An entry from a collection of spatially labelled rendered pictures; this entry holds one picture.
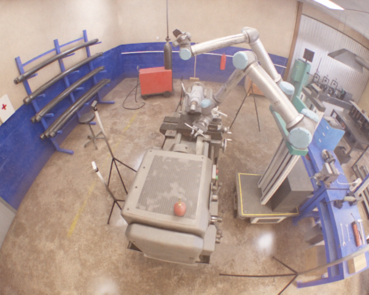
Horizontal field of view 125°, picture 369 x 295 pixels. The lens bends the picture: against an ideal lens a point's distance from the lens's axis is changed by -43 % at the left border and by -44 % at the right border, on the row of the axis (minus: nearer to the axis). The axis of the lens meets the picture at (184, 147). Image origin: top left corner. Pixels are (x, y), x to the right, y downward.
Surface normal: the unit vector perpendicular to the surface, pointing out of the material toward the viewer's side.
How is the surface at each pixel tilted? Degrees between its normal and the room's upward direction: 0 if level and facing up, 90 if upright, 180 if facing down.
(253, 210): 0
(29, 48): 90
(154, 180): 0
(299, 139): 93
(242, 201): 0
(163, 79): 90
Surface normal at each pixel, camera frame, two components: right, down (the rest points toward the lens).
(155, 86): 0.18, 0.69
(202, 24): -0.16, 0.69
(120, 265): 0.01, -0.71
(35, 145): 0.99, 0.12
